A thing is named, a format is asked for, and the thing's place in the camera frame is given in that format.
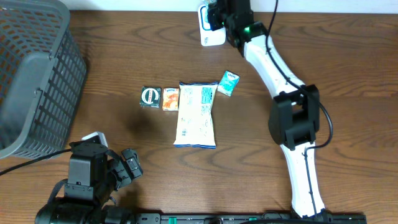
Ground cream wipes pack blue edges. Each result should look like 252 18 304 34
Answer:
174 82 218 149

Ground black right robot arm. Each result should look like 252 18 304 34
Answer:
206 0 333 223

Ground black healing ointment box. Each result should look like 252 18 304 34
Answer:
140 86 161 108

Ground grey plastic mesh basket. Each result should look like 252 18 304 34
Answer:
1 0 87 159

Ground teal white Kleenex tissue pack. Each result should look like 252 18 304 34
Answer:
217 71 240 96

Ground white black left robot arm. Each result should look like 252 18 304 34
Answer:
35 140 143 224

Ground orange tissue pack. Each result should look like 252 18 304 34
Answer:
162 88 180 111

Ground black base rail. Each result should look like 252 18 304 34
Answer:
133 212 367 224

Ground green soft wipes pack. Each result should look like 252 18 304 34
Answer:
203 0 216 6

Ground white barcode scanner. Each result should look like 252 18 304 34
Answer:
197 2 226 47

